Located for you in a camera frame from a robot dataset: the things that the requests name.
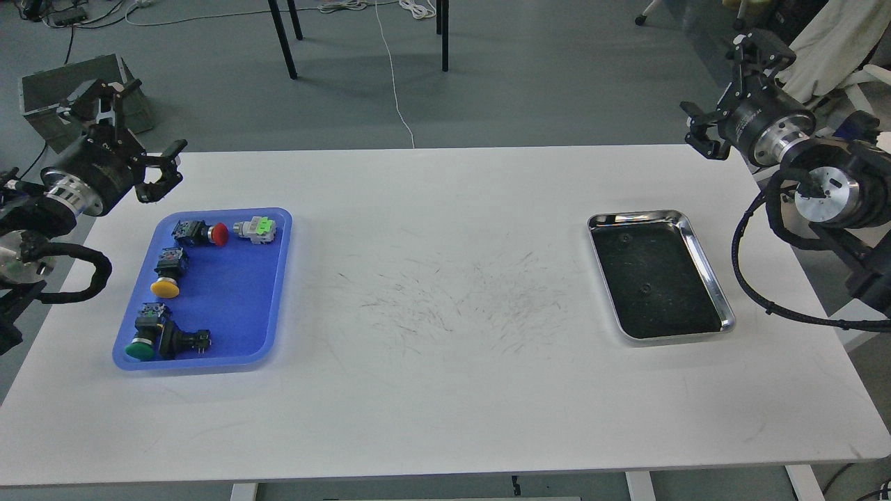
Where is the white floor cable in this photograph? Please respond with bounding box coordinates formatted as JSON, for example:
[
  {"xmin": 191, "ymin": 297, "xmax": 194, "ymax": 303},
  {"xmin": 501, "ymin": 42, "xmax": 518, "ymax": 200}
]
[{"xmin": 319, "ymin": 0, "xmax": 436, "ymax": 149}]

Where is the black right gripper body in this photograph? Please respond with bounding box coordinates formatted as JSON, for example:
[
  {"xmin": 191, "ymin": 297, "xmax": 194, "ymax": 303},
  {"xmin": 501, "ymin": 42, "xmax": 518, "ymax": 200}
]
[{"xmin": 710, "ymin": 74, "xmax": 816, "ymax": 168}]

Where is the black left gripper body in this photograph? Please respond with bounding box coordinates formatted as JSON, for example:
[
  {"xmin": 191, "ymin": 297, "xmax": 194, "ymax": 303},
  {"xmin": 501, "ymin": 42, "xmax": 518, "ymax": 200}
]
[{"xmin": 40, "ymin": 120, "xmax": 160, "ymax": 218}]

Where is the black table leg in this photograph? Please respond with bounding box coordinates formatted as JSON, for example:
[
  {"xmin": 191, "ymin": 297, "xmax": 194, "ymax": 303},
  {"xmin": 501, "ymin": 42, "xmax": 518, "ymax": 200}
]
[
  {"xmin": 267, "ymin": 0, "xmax": 298, "ymax": 81},
  {"xmin": 286, "ymin": 0, "xmax": 303, "ymax": 41},
  {"xmin": 434, "ymin": 0, "xmax": 450, "ymax": 72}
]

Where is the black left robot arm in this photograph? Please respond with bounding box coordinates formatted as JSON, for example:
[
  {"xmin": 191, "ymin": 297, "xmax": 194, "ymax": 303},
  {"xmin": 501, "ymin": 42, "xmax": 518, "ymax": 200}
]
[{"xmin": 1, "ymin": 79, "xmax": 187, "ymax": 352}]

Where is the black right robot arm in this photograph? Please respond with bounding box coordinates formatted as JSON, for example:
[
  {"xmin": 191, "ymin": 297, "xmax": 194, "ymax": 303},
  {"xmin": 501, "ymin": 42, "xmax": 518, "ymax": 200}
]
[{"xmin": 680, "ymin": 29, "xmax": 890, "ymax": 333}]

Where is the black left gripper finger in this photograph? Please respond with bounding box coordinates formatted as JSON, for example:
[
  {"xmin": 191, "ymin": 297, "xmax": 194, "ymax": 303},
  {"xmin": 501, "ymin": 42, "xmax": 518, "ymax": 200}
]
[
  {"xmin": 58, "ymin": 79, "xmax": 143, "ymax": 126},
  {"xmin": 136, "ymin": 139, "xmax": 188, "ymax": 204}
]

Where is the grey green plastic crate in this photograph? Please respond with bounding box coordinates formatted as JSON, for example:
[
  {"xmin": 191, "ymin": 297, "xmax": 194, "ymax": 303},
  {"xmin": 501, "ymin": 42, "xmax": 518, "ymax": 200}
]
[{"xmin": 19, "ymin": 54, "xmax": 134, "ymax": 154}]

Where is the yellow push button switch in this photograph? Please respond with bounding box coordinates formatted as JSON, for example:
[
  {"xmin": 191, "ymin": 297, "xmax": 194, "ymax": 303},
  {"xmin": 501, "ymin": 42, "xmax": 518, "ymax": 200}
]
[{"xmin": 150, "ymin": 246, "xmax": 189, "ymax": 299}]

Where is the blue plastic tray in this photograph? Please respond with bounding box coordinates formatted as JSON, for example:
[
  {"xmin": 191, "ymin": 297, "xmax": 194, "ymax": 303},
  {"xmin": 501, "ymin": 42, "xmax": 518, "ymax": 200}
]
[{"xmin": 112, "ymin": 208, "xmax": 292, "ymax": 374}]

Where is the beige cloth on chair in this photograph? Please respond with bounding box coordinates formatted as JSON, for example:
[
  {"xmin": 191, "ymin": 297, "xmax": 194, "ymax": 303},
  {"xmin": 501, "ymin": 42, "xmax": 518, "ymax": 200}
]
[{"xmin": 778, "ymin": 1, "xmax": 890, "ymax": 104}]

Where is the green push button switch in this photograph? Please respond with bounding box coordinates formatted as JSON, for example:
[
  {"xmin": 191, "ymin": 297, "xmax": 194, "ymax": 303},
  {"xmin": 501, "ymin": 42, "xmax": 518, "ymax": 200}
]
[{"xmin": 124, "ymin": 302, "xmax": 170, "ymax": 362}]

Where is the silver metal tray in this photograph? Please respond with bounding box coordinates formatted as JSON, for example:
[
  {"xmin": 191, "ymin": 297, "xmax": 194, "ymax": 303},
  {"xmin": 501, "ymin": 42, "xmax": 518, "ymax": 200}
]
[{"xmin": 588, "ymin": 209, "xmax": 737, "ymax": 344}]

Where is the red push button switch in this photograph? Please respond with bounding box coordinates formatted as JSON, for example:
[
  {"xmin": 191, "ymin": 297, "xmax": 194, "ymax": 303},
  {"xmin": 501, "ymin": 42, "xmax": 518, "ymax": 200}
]
[{"xmin": 171, "ymin": 220, "xmax": 229, "ymax": 247}]

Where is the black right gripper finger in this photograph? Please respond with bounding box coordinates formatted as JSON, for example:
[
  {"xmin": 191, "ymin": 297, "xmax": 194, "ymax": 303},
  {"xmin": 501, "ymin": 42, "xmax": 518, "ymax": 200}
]
[
  {"xmin": 680, "ymin": 102, "xmax": 731, "ymax": 161},
  {"xmin": 725, "ymin": 31, "xmax": 796, "ymax": 88}
]

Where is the black floor cable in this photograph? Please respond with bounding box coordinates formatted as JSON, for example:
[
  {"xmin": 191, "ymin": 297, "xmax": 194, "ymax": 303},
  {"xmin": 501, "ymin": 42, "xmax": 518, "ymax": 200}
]
[{"xmin": 14, "ymin": 0, "xmax": 140, "ymax": 65}]

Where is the grey green switch part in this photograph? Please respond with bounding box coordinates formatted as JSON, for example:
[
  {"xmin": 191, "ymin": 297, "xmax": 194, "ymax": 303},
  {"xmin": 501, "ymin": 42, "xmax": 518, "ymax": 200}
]
[{"xmin": 232, "ymin": 216, "xmax": 277, "ymax": 245}]

